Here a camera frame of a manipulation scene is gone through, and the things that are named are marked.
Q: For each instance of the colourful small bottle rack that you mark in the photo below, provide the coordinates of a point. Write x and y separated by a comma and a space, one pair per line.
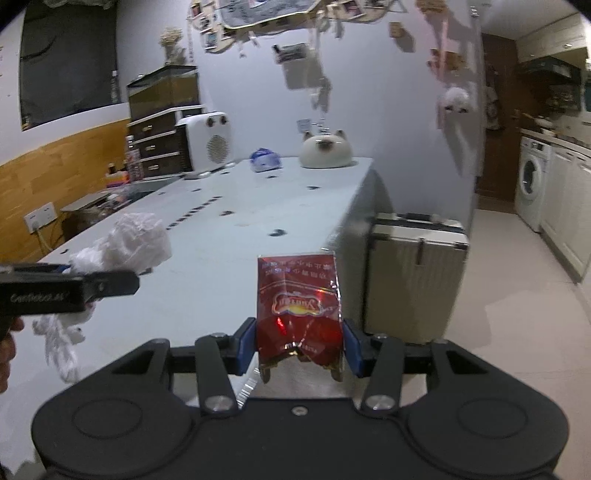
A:
117, 177

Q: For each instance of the white cat-shaped ornament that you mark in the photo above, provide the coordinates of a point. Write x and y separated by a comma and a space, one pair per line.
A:
323, 150

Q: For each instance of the person's left hand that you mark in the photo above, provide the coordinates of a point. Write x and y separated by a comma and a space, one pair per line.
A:
7, 360

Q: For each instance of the hanging photo board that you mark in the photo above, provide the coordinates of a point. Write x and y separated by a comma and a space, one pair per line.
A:
258, 11

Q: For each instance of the white wall socket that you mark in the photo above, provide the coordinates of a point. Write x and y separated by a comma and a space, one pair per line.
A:
40, 217

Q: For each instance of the blue and white plastic packet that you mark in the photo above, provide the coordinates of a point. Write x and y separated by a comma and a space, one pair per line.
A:
265, 160

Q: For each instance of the dark window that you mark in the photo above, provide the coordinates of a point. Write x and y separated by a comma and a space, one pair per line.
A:
69, 60

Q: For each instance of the cream hard-shell suitcase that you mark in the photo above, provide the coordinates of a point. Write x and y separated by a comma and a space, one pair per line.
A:
411, 286

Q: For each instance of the white wall switch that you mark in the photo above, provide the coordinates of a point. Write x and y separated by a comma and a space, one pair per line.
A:
303, 126

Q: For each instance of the red foil snack packet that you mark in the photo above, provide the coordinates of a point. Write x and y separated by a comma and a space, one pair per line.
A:
295, 295

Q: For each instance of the wall-mounted letter holder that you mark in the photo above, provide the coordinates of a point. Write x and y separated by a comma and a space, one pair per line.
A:
298, 64

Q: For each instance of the white washing machine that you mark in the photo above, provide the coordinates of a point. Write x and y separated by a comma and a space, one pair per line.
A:
531, 184

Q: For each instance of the black heart stickers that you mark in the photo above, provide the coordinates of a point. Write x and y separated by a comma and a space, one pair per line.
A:
276, 232

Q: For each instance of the black range hood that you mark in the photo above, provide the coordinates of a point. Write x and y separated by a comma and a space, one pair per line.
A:
549, 69

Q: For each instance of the white plush sheep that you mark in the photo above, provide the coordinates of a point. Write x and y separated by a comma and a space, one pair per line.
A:
455, 99

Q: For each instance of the white drawer organiser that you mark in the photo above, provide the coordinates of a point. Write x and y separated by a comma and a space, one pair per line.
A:
157, 147

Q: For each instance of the white fan heater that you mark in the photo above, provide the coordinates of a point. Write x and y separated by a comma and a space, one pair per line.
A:
207, 143

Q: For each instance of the silver laptop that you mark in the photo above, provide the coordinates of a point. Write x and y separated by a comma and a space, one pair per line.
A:
85, 201

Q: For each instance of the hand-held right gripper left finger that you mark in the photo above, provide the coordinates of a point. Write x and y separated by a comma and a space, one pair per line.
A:
245, 346

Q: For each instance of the dried flower bunch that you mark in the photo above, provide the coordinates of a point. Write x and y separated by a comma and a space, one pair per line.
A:
173, 44

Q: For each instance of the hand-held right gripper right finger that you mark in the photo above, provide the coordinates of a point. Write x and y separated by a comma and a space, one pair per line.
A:
354, 348

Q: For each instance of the glass tank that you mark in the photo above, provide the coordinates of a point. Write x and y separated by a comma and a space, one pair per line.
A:
161, 92

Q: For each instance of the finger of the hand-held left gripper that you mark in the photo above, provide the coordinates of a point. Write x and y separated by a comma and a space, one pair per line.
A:
115, 282

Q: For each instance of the white kitchen cabinet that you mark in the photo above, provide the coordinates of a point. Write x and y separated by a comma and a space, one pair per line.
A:
568, 212

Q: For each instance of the red label water bottle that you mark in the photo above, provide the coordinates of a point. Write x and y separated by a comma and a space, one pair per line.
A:
134, 161

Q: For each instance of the brown wooden door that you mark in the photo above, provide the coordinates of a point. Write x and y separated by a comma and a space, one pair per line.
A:
503, 152

